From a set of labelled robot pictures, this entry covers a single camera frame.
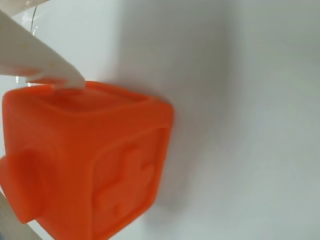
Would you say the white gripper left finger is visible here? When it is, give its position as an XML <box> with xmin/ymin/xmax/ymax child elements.
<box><xmin>0</xmin><ymin>191</ymin><xmax>41</xmax><ymax>240</ymax></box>

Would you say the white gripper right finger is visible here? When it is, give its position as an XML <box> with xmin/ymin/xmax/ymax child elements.
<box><xmin>0</xmin><ymin>9</ymin><xmax>87</xmax><ymax>90</ymax></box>

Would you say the orange cube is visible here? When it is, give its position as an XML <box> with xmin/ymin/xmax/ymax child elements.
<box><xmin>0</xmin><ymin>79</ymin><xmax>175</xmax><ymax>240</ymax></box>

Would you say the white paper sheet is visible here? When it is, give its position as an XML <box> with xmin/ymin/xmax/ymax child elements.
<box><xmin>0</xmin><ymin>0</ymin><xmax>320</xmax><ymax>240</ymax></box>
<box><xmin>11</xmin><ymin>6</ymin><xmax>35</xmax><ymax>34</ymax></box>

